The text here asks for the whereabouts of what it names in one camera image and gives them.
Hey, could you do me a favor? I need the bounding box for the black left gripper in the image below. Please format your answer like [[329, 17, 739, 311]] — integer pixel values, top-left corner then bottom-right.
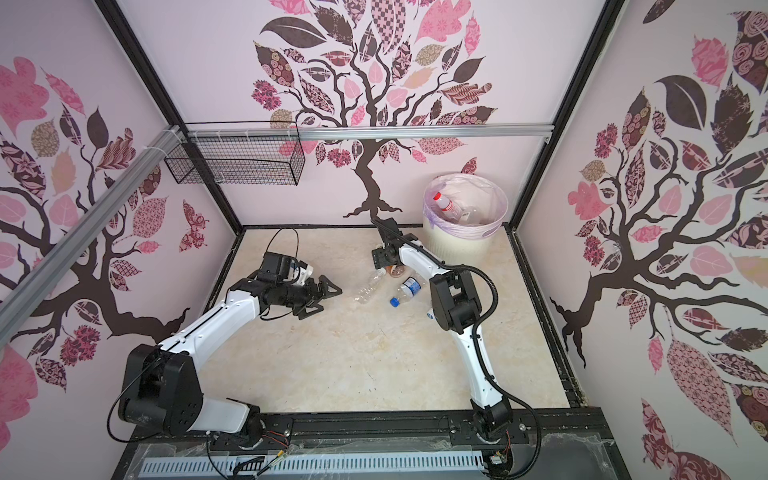
[[277, 275, 342, 319]]

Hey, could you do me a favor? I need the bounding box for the tall clear bottle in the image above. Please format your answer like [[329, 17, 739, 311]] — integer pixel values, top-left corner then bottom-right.
[[354, 268, 387, 304]]

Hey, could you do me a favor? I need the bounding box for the white bottle red cap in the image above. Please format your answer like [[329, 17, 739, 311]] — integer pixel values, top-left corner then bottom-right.
[[433, 191, 463, 223]]

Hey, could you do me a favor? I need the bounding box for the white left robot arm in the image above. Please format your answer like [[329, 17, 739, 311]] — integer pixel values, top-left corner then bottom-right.
[[112, 252, 343, 444]]

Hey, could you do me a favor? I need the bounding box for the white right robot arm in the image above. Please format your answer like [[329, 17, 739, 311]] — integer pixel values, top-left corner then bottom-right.
[[371, 240, 513, 439]]

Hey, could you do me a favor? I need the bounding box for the white bin purple bag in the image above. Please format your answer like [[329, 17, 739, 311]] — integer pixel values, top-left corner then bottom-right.
[[422, 173, 509, 264]]

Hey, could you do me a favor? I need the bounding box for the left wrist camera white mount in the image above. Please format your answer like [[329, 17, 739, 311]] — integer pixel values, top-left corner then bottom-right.
[[289, 258, 313, 285]]

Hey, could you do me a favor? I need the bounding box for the black corrugated cable hose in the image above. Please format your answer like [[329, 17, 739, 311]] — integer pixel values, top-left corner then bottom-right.
[[371, 217, 542, 480]]

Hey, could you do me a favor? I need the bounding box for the aluminium rail back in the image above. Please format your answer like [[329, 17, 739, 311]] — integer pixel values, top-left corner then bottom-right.
[[188, 123, 554, 141]]

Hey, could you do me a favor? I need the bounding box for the aluminium rail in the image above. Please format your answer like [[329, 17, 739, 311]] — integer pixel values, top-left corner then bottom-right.
[[188, 123, 554, 141], [1, 125, 181, 345]]

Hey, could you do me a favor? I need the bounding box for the black wire basket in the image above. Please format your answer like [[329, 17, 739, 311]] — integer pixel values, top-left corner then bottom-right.
[[165, 120, 306, 186]]

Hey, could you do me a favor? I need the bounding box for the white slotted cable duct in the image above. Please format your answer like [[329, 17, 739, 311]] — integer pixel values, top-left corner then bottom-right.
[[135, 451, 484, 479]]

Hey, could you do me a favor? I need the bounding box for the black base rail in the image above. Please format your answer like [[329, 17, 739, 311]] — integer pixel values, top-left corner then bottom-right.
[[131, 409, 601, 451]]

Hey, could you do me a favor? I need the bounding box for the aluminium rail left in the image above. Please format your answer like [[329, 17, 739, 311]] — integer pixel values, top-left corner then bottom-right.
[[1, 125, 181, 345]]

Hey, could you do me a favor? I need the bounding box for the black right corner post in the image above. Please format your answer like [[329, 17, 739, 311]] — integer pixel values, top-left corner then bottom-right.
[[508, 0, 626, 232]]

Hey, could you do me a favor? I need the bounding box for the black corner frame post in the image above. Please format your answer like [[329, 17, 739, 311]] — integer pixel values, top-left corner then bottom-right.
[[95, 0, 244, 235]]

